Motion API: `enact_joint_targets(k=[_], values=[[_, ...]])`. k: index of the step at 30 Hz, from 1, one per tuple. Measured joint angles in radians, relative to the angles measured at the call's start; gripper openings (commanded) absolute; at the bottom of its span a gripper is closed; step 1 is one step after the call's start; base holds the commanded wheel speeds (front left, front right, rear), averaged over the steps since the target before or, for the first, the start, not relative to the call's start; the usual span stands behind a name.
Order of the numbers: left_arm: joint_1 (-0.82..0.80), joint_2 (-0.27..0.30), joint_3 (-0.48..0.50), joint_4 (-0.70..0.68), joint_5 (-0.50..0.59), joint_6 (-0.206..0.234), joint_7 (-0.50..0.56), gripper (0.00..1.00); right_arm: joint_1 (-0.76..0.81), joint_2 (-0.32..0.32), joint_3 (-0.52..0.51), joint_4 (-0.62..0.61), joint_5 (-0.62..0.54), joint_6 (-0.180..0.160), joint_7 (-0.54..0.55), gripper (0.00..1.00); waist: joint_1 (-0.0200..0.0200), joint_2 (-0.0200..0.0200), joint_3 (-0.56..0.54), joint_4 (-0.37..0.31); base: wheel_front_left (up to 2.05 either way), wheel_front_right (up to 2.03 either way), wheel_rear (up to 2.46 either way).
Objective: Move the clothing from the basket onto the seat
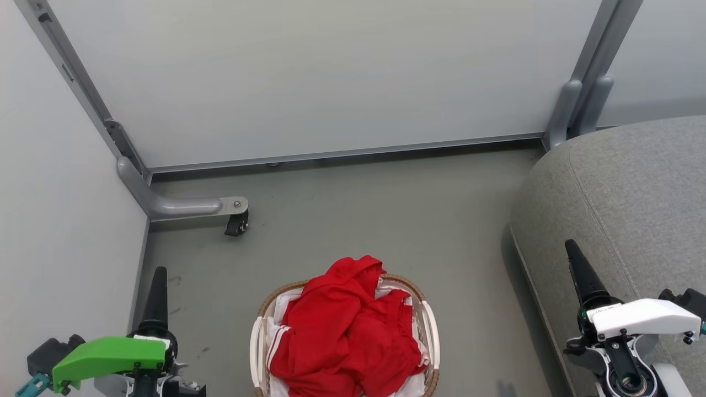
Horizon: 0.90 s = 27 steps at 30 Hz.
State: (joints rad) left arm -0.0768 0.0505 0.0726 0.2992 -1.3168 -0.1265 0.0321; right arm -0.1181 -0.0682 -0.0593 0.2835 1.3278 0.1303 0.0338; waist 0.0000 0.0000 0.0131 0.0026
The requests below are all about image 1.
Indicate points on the black caster wheel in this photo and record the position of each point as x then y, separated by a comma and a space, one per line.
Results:
237, 223

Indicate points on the grey partition bottom rail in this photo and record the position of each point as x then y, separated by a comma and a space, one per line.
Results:
331, 154

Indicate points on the grey fabric sofa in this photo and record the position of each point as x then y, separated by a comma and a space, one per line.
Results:
634, 193

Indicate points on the grey partition frame post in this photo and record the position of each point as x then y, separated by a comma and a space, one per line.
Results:
71, 69
609, 33

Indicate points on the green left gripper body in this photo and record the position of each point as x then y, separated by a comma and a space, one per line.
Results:
110, 355

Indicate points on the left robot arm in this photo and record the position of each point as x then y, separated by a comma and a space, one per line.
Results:
160, 386

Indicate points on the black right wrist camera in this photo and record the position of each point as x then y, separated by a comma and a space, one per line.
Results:
686, 302

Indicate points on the grey curved partition leg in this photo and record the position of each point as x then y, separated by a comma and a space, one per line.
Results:
176, 207
565, 110
598, 102

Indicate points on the teal left camera connector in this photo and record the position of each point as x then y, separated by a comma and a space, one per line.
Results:
33, 385

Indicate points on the red garment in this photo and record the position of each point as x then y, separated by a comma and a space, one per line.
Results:
342, 331

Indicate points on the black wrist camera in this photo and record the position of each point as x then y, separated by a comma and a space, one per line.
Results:
47, 355
686, 302

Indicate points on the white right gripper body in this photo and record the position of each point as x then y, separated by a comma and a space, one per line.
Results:
640, 320

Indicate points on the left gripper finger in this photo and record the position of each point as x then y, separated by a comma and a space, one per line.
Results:
157, 303

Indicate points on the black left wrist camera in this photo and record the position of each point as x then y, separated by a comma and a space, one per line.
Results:
47, 355

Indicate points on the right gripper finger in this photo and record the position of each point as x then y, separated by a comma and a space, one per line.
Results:
584, 275

